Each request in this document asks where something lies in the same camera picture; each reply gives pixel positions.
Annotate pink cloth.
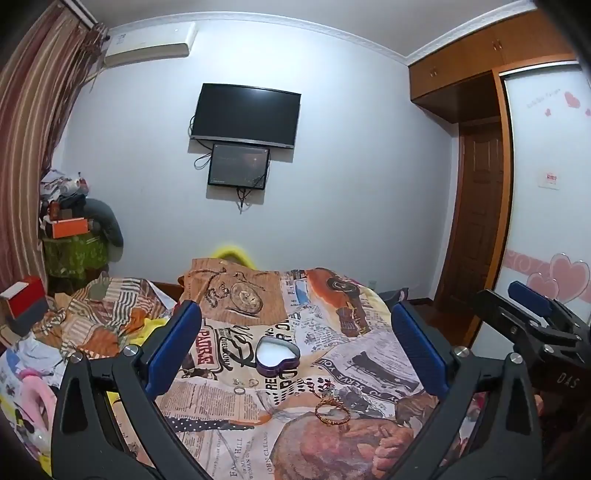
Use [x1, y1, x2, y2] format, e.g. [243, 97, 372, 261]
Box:
[16, 368, 58, 432]

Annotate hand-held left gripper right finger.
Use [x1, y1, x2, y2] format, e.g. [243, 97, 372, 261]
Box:
[390, 301, 543, 480]

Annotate orange box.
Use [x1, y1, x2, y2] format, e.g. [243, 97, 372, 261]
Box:
[51, 217, 89, 240]

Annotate small black wall monitor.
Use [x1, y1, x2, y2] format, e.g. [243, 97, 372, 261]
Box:
[207, 143, 271, 190]

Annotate black wall television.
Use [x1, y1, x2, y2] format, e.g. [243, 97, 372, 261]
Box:
[190, 83, 302, 150]

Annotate striped brown curtain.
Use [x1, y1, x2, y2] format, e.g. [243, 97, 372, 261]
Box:
[0, 0, 110, 296]

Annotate white air conditioner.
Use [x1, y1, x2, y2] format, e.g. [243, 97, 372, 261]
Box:
[103, 21, 199, 69]

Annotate green patterned cloth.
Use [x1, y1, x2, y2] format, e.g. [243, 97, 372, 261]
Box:
[42, 231, 110, 278]

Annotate red and gold braided bracelet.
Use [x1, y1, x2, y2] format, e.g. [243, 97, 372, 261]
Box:
[315, 397, 352, 426]

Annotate pile of mixed clutter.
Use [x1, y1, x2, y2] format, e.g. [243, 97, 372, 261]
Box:
[39, 167, 91, 219]

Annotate brown wooden door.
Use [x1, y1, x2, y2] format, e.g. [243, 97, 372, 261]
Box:
[434, 121, 505, 306]

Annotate yellow pillow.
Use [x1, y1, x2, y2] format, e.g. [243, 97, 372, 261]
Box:
[213, 244, 256, 269]

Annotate white cartoon print sheet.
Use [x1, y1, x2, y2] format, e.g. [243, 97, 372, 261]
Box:
[0, 339, 65, 467]

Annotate red and white box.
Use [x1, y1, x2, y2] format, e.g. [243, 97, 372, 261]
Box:
[0, 275, 47, 320]

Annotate dark wooden bed frame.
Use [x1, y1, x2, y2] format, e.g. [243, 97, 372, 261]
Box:
[151, 280, 186, 302]

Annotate orange striped cloth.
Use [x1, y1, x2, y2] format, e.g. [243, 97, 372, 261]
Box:
[55, 272, 178, 363]

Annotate purple heart-shaped tin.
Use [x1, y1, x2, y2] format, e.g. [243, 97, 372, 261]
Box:
[255, 336, 302, 377]

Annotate newspaper print blanket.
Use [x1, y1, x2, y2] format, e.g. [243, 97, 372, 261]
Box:
[111, 256, 490, 480]

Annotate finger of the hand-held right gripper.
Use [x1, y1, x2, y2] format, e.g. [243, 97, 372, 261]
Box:
[471, 288, 583, 363]
[508, 280, 591, 334]

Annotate wooden overhead cabinet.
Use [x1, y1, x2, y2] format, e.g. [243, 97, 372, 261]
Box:
[408, 8, 580, 124]

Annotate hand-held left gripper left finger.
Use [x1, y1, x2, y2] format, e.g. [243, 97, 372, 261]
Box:
[51, 300, 218, 480]

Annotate yellow cloth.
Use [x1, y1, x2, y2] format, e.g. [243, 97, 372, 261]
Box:
[105, 315, 175, 409]

